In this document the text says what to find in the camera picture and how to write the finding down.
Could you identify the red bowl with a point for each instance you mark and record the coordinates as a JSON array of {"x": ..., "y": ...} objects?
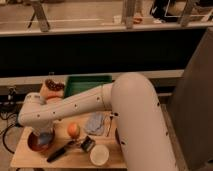
[{"x": 33, "y": 145}]

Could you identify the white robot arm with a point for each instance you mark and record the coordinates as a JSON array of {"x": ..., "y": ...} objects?
[{"x": 132, "y": 99}]

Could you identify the dark purple bowl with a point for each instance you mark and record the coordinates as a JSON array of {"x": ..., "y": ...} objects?
[{"x": 117, "y": 136}]

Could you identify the metal fork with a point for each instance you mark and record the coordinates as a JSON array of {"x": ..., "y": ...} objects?
[{"x": 109, "y": 125}]

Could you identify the green tray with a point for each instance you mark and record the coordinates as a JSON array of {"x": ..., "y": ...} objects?
[{"x": 78, "y": 84}]

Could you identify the blue grey cloth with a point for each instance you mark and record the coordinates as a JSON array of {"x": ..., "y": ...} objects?
[{"x": 95, "y": 124}]

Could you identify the orange carrot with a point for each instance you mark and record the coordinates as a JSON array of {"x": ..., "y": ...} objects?
[{"x": 54, "y": 97}]

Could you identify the orange fruit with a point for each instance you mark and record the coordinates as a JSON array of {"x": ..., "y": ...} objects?
[{"x": 73, "y": 130}]

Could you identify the black metal scraper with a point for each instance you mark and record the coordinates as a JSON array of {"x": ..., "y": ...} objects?
[{"x": 87, "y": 144}]

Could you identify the white cup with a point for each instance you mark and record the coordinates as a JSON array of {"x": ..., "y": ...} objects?
[{"x": 99, "y": 155}]

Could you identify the grey cabinet panel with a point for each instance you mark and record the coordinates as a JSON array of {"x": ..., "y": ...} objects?
[{"x": 191, "y": 106}]

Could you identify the black handled knife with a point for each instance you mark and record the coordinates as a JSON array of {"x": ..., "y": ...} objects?
[{"x": 60, "y": 152}]

